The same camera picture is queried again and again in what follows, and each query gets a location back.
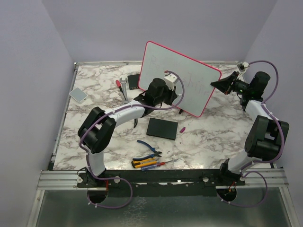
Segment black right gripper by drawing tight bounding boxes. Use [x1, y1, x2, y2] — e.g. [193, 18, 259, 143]
[211, 72, 251, 96]

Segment pink framed whiteboard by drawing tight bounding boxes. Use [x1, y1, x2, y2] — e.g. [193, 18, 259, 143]
[138, 41, 222, 117]

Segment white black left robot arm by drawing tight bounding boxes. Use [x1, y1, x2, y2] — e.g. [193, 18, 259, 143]
[78, 74, 179, 187]

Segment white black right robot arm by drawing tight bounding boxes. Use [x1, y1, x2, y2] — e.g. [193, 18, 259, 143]
[211, 71, 289, 185]

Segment red blue screwdriver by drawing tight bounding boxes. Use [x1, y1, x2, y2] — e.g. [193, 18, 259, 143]
[141, 159, 176, 171]

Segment yellow black utility knife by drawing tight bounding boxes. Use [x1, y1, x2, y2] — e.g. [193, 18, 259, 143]
[131, 157, 158, 169]

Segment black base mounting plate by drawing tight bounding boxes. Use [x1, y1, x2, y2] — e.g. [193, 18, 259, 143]
[77, 169, 245, 197]

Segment small white square box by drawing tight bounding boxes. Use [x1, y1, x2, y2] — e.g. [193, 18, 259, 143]
[69, 87, 88, 103]

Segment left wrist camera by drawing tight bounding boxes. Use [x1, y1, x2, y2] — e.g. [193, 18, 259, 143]
[163, 70, 178, 90]

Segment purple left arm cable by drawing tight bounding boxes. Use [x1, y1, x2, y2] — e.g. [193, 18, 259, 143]
[79, 70, 185, 210]

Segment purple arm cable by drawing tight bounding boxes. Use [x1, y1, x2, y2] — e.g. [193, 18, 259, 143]
[79, 70, 185, 210]
[220, 60, 285, 208]

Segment black flat network switch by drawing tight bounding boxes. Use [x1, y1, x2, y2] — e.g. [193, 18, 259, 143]
[146, 118, 178, 140]

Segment black rear network switch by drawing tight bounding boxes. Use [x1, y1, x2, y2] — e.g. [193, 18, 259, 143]
[127, 74, 140, 90]

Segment black handled wire stripper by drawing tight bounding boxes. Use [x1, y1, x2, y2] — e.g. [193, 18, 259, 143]
[134, 119, 138, 128]

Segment red handled wrench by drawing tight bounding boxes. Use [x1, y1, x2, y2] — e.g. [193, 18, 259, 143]
[116, 78, 129, 104]

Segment blue handled cutting pliers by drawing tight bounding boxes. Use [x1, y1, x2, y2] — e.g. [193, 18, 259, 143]
[137, 140, 162, 157]

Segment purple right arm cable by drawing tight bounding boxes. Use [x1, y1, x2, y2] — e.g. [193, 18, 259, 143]
[220, 60, 285, 208]

